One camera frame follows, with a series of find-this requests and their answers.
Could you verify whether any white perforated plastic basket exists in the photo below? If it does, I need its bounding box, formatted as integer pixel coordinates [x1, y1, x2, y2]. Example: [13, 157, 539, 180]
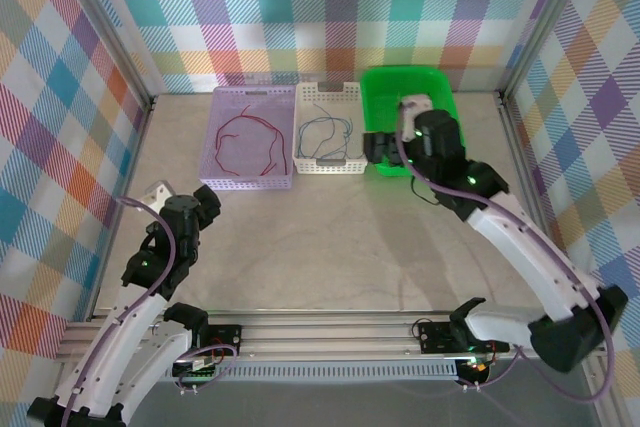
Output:
[291, 80, 369, 176]

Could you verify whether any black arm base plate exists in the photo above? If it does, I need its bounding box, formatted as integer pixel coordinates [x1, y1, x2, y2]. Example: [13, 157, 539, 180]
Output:
[417, 319, 511, 356]
[207, 324, 244, 357]

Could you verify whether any purple perforated plastic basket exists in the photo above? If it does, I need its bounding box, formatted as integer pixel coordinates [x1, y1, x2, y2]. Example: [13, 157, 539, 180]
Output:
[198, 85, 297, 192]

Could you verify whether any green plastic mesh basket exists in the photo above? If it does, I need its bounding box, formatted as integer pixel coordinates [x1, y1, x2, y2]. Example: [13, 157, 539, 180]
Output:
[359, 65, 467, 179]

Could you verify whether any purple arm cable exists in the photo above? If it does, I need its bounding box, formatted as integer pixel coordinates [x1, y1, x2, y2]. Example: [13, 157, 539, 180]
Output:
[396, 101, 616, 402]
[59, 196, 240, 427]

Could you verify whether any aluminium frame post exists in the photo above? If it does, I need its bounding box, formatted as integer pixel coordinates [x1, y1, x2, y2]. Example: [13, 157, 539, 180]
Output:
[502, 0, 601, 103]
[52, 0, 156, 113]

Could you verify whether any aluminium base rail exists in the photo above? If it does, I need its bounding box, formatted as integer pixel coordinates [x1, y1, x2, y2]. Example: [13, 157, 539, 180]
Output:
[54, 309, 607, 362]

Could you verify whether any grey slotted cable duct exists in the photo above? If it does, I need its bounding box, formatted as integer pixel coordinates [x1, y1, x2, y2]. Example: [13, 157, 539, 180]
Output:
[78, 359, 461, 383]

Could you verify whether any small circuit board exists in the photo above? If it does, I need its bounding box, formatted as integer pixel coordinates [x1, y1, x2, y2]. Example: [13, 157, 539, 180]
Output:
[172, 354, 221, 383]
[457, 354, 494, 378]

